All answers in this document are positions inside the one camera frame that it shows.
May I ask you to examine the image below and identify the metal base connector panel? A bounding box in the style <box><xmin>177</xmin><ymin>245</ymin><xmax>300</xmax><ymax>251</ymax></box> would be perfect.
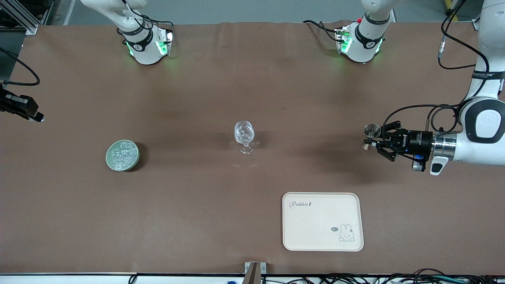
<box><xmin>335</xmin><ymin>27</ymin><xmax>352</xmax><ymax>54</ymax></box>
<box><xmin>158</xmin><ymin>28</ymin><xmax>175</xmax><ymax>56</ymax></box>

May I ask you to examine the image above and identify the brown camera post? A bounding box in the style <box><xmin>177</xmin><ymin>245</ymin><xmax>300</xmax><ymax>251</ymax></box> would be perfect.
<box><xmin>245</xmin><ymin>263</ymin><xmax>261</xmax><ymax>284</ymax></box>

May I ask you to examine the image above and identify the pile of clear ice cubes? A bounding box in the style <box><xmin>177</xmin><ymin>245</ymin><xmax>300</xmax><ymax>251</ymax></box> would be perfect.
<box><xmin>110</xmin><ymin>142</ymin><xmax>137</xmax><ymax>169</ymax></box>

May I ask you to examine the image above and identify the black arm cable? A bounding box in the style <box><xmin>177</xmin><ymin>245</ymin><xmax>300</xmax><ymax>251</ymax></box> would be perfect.
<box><xmin>0</xmin><ymin>47</ymin><xmax>41</xmax><ymax>86</ymax></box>
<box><xmin>383</xmin><ymin>0</ymin><xmax>480</xmax><ymax>136</ymax></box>

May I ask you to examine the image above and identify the black cable bundle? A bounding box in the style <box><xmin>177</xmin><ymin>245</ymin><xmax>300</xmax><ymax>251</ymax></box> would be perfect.
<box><xmin>260</xmin><ymin>268</ymin><xmax>505</xmax><ymax>284</ymax></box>

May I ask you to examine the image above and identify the black base cable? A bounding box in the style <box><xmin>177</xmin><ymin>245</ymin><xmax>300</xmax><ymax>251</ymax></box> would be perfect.
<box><xmin>303</xmin><ymin>20</ymin><xmax>340</xmax><ymax>42</ymax></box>
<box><xmin>118</xmin><ymin>0</ymin><xmax>175</xmax><ymax>34</ymax></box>

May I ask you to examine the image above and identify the clear wine glass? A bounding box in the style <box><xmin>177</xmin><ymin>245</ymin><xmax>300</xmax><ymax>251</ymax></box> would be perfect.
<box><xmin>234</xmin><ymin>121</ymin><xmax>256</xmax><ymax>155</ymax></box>

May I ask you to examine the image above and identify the silver metal jigger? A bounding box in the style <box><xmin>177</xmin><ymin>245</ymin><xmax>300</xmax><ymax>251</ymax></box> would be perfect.
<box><xmin>362</xmin><ymin>124</ymin><xmax>382</xmax><ymax>151</ymax></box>

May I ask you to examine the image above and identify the brown table cloth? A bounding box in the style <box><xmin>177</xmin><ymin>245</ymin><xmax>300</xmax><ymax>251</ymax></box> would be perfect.
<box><xmin>0</xmin><ymin>21</ymin><xmax>505</xmax><ymax>275</ymax></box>

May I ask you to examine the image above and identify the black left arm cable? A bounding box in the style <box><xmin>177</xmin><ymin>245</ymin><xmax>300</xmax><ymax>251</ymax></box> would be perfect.
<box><xmin>383</xmin><ymin>0</ymin><xmax>480</xmax><ymax>136</ymax></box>

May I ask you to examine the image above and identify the green round bowl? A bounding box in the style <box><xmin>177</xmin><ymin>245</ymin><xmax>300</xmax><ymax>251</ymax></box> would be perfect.
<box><xmin>105</xmin><ymin>140</ymin><xmax>140</xmax><ymax>172</ymax></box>

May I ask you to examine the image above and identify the cream rabbit print tray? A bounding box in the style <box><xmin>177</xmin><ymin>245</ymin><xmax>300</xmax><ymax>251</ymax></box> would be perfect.
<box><xmin>282</xmin><ymin>192</ymin><xmax>364</xmax><ymax>252</ymax></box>

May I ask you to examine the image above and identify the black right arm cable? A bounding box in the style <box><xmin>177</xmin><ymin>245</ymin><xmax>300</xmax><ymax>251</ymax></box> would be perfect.
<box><xmin>0</xmin><ymin>47</ymin><xmax>41</xmax><ymax>86</ymax></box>

